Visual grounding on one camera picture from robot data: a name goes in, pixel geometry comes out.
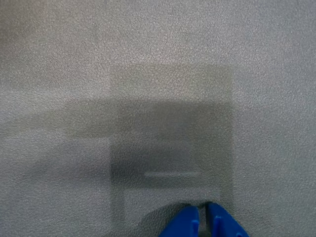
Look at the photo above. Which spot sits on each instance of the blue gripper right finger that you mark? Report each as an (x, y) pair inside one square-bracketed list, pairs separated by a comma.
[(222, 223)]

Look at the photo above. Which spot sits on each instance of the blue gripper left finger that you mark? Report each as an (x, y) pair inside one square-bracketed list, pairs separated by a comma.
[(185, 224)]

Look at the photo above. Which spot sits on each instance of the grey mat with NOMROBO print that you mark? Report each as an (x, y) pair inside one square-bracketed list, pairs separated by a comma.
[(158, 61)]

